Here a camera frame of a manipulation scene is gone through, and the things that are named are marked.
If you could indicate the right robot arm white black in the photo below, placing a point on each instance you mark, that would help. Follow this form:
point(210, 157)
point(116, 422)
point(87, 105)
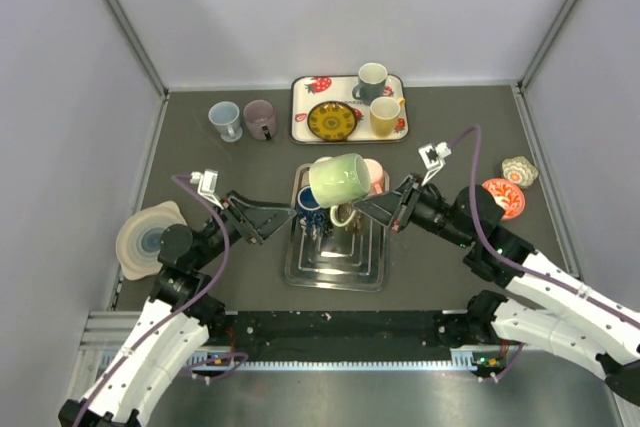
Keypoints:
point(543, 305)

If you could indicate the cream white mug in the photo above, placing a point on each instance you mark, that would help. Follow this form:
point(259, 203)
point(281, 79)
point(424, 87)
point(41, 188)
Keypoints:
point(323, 159)

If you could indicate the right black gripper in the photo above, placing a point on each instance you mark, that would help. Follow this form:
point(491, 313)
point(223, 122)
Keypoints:
point(392, 209)

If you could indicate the light blue mug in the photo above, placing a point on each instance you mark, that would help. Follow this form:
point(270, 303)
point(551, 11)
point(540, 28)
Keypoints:
point(225, 118)

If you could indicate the dark blue mug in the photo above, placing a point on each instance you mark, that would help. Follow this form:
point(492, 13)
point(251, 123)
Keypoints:
point(314, 219)

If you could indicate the orange patterned small bowl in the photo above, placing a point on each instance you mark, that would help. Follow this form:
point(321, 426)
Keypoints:
point(507, 195)

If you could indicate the strawberry pattern white tray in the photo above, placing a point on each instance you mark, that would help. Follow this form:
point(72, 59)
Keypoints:
point(310, 91)

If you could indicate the yellow mug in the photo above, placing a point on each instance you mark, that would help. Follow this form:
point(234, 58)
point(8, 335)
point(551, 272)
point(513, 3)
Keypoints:
point(384, 114)

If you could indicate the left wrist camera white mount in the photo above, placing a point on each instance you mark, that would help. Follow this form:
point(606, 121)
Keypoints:
point(205, 183)

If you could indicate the steel metal tray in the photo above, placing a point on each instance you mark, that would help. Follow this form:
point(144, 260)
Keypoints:
point(340, 259)

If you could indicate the light green mug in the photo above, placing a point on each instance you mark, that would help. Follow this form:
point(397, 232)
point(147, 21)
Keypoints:
point(338, 181)

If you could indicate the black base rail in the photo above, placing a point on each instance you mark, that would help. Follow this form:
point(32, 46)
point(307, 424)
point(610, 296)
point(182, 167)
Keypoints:
point(350, 336)

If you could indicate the small brown mug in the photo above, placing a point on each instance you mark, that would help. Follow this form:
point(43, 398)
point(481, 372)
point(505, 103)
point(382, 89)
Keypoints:
point(354, 219)

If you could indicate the pink mug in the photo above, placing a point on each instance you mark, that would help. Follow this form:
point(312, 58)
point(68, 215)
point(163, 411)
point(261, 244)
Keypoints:
point(376, 175)

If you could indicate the green patterned small bowl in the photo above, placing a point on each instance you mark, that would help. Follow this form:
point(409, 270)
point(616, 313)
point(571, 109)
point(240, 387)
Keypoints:
point(520, 171)

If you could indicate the dark grey mug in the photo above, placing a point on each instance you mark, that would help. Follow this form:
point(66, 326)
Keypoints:
point(372, 79)

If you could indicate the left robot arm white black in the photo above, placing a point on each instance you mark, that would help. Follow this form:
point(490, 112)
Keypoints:
point(179, 315)

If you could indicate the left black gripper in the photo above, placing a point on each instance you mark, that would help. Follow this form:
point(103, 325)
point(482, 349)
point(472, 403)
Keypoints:
point(255, 223)

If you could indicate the yellow patterned plate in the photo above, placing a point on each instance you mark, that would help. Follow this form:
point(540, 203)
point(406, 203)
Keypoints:
point(332, 121)

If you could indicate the beige wavy plate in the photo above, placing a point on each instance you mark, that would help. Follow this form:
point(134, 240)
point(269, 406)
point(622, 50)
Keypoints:
point(139, 240)

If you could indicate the purple mug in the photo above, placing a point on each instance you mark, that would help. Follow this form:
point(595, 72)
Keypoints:
point(260, 119)

